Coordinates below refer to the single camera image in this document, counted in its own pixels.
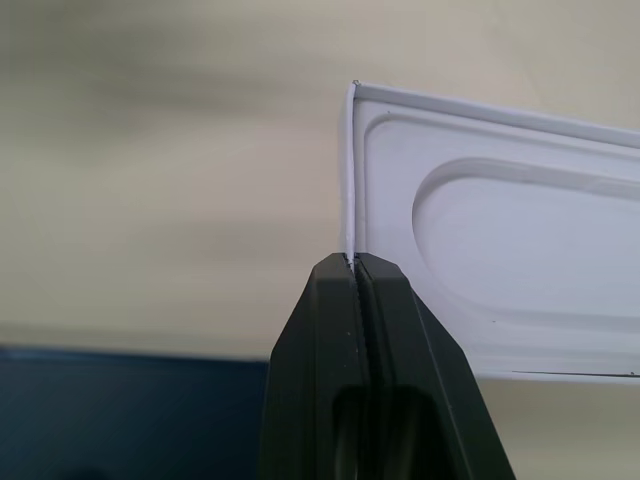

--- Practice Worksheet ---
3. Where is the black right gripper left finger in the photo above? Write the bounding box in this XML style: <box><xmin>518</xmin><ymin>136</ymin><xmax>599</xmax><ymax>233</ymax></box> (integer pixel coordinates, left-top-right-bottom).
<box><xmin>257</xmin><ymin>253</ymin><xmax>374</xmax><ymax>480</ymax></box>

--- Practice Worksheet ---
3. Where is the white plastic tray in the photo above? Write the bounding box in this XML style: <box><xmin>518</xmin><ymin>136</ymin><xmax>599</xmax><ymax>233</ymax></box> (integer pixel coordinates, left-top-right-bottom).
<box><xmin>341</xmin><ymin>78</ymin><xmax>640</xmax><ymax>379</ymax></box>

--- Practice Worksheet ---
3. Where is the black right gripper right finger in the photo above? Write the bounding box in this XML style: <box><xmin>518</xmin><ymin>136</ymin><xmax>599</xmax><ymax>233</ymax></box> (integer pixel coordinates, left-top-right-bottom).
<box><xmin>357</xmin><ymin>253</ymin><xmax>517</xmax><ymax>480</ymax></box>

